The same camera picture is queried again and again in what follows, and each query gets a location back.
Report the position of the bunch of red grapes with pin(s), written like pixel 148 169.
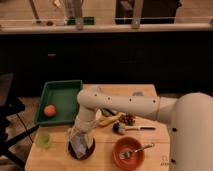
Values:
pixel 127 119

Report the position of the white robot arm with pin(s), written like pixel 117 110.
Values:
pixel 189 120

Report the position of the small green cup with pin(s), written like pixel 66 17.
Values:
pixel 43 140

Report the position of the light blue towel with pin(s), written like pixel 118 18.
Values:
pixel 79 141

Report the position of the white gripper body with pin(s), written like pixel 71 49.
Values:
pixel 85 120

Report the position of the metal spoon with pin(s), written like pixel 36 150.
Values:
pixel 135 151

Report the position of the orange fruit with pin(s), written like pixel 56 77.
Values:
pixel 50 111

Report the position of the black chair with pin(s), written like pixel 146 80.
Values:
pixel 9 105

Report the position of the orange bowl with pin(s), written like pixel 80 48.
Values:
pixel 127 144

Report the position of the green plastic tray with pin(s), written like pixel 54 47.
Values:
pixel 62 95

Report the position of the yellow banana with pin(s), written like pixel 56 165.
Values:
pixel 105 121

